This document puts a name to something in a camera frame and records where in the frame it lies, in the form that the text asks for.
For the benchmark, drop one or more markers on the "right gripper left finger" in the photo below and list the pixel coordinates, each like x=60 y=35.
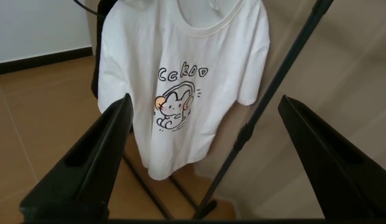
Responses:
x=87 y=174

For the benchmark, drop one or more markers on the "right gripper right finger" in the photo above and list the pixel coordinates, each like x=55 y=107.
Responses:
x=323 y=174

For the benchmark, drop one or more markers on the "black shorts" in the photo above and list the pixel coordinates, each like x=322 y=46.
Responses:
x=101 y=21

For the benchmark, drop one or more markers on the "white printed garment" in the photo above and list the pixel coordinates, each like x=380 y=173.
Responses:
x=180 y=46

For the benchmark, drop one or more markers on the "black clothes rack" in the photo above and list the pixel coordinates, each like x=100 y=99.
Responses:
x=283 y=71

